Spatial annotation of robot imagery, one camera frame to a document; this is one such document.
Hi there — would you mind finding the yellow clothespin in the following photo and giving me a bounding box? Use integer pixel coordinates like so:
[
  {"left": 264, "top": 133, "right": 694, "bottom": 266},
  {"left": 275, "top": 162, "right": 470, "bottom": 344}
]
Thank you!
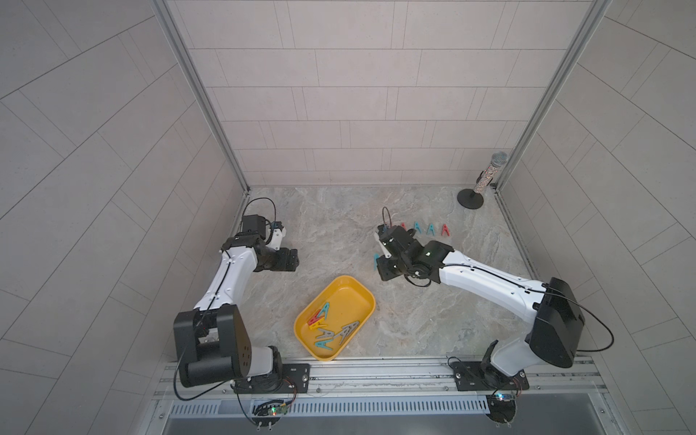
[{"left": 309, "top": 321, "right": 326, "bottom": 330}]

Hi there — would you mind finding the yellow plastic storage tray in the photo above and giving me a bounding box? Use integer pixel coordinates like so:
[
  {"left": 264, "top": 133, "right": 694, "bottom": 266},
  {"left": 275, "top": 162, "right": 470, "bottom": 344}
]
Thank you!
[{"left": 294, "top": 275, "right": 376, "bottom": 362}]

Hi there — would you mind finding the grey clothespin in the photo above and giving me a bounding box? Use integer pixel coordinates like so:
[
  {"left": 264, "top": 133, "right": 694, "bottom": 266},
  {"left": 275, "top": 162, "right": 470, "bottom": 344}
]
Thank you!
[
  {"left": 316, "top": 328, "right": 335, "bottom": 340},
  {"left": 335, "top": 321, "right": 361, "bottom": 345}
]

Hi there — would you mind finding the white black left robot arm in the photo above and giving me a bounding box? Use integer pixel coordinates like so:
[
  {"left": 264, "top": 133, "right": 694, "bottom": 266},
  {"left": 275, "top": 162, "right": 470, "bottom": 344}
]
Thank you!
[{"left": 173, "top": 232, "right": 299, "bottom": 388}]

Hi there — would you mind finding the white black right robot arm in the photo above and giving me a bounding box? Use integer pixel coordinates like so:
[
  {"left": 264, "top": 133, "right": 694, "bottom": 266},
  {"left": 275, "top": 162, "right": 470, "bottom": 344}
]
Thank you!
[{"left": 377, "top": 237, "right": 585, "bottom": 377}]

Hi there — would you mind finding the pink clothespin in tray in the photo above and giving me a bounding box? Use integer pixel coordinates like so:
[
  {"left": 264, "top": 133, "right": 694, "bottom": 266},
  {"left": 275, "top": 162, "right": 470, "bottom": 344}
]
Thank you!
[{"left": 307, "top": 311, "right": 324, "bottom": 326}]

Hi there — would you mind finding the teal clothespin tray bottom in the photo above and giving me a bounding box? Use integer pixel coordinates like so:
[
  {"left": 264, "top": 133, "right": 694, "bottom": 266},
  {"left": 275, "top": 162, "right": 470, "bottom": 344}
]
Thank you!
[{"left": 315, "top": 338, "right": 334, "bottom": 351}]

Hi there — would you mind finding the ventilation grille strip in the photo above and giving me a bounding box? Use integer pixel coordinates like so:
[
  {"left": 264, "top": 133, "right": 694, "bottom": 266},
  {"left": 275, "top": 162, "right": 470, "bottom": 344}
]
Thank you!
[{"left": 170, "top": 396, "right": 490, "bottom": 419}]

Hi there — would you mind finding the left controller board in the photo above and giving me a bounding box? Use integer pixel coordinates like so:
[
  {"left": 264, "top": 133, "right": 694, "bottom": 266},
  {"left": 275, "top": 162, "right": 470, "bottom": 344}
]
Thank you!
[{"left": 251, "top": 400, "right": 292, "bottom": 431}]

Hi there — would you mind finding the controller board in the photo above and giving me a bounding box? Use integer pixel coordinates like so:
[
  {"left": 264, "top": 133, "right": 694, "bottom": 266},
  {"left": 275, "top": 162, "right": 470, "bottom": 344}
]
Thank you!
[
  {"left": 251, "top": 400, "right": 292, "bottom": 431},
  {"left": 486, "top": 391, "right": 517, "bottom": 427}
]

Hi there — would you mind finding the right controller board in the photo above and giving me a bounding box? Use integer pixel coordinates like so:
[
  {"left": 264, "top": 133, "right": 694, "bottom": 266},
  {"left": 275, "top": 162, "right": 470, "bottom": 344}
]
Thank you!
[{"left": 486, "top": 391, "right": 517, "bottom": 427}]

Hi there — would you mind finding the left corner metal profile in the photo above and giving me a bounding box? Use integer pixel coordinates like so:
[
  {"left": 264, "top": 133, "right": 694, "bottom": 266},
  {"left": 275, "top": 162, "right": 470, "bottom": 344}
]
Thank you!
[{"left": 152, "top": 0, "right": 251, "bottom": 196}]

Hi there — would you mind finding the corner metal profile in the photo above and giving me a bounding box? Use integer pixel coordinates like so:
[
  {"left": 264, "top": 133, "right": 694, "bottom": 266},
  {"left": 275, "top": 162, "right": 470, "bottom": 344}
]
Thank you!
[
  {"left": 495, "top": 0, "right": 612, "bottom": 195},
  {"left": 152, "top": 0, "right": 251, "bottom": 196}
]

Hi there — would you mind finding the right corner metal profile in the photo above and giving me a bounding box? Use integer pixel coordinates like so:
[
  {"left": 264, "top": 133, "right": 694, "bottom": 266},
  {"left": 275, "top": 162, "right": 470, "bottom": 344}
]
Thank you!
[{"left": 495, "top": 0, "right": 612, "bottom": 195}]

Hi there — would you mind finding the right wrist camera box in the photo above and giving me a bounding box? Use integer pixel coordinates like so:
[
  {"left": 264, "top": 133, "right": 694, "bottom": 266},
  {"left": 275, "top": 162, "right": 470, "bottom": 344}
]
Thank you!
[{"left": 375, "top": 225, "right": 417, "bottom": 258}]

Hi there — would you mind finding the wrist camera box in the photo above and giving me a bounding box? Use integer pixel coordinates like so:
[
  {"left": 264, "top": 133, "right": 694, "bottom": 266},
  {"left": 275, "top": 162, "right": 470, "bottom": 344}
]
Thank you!
[
  {"left": 240, "top": 214, "right": 268, "bottom": 239},
  {"left": 375, "top": 225, "right": 417, "bottom": 258}
]

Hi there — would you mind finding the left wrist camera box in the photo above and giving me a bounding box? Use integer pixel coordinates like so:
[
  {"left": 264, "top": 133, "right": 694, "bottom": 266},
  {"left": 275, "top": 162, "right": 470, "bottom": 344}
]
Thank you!
[{"left": 240, "top": 214, "right": 268, "bottom": 239}]

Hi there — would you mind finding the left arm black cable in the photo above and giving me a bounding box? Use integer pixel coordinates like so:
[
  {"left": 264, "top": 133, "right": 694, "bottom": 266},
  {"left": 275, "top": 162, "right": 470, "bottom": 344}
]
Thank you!
[{"left": 240, "top": 196, "right": 277, "bottom": 224}]

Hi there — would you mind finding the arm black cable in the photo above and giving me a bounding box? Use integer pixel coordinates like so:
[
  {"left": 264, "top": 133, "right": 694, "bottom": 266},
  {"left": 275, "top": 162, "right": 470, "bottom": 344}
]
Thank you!
[
  {"left": 564, "top": 290, "right": 616, "bottom": 353},
  {"left": 240, "top": 196, "right": 277, "bottom": 224}
]

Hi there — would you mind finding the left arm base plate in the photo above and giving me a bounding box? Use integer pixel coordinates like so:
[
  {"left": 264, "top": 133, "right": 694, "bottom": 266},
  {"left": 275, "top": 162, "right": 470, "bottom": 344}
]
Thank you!
[{"left": 233, "top": 364, "right": 311, "bottom": 394}]

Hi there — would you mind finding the aluminium front rail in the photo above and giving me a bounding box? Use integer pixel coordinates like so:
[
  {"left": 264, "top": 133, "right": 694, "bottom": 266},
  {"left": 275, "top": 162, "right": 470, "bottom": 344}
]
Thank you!
[{"left": 151, "top": 355, "right": 610, "bottom": 403}]

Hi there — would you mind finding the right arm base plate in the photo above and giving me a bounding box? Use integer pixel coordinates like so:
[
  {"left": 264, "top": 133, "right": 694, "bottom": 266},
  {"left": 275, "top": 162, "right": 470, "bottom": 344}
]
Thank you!
[{"left": 447, "top": 357, "right": 529, "bottom": 393}]

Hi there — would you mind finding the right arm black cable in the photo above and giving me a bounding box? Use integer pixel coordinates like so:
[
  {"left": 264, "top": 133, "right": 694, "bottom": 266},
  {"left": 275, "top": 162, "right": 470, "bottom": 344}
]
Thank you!
[{"left": 564, "top": 290, "right": 616, "bottom": 353}]

